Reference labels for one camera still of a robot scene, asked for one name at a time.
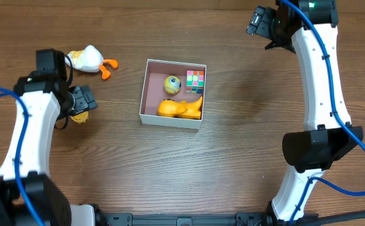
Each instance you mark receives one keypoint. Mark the white plush duck toy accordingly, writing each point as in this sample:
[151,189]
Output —
[90,60]

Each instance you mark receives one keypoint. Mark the colourful puzzle cube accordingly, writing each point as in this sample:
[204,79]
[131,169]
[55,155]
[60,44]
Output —
[195,81]

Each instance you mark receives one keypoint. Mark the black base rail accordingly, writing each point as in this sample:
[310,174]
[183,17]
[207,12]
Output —
[238,219]

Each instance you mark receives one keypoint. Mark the white box pink interior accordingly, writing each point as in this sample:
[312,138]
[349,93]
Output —
[153,92]

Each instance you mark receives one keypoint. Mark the orange dinosaur toy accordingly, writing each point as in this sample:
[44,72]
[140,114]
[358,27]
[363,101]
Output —
[183,109]

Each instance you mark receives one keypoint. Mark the orange round fan toy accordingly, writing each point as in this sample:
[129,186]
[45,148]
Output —
[80,118]

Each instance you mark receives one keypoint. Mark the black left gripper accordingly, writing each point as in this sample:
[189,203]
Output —
[84,100]

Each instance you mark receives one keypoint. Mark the yellow ball with grey eye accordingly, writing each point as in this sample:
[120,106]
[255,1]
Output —
[172,84]

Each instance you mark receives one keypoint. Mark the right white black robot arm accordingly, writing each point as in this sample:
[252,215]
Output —
[308,29]

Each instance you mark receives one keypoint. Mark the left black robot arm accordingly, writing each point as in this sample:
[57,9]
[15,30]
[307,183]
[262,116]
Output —
[27,194]

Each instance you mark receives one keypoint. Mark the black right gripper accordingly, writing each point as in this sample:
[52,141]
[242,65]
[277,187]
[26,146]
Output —
[261,21]

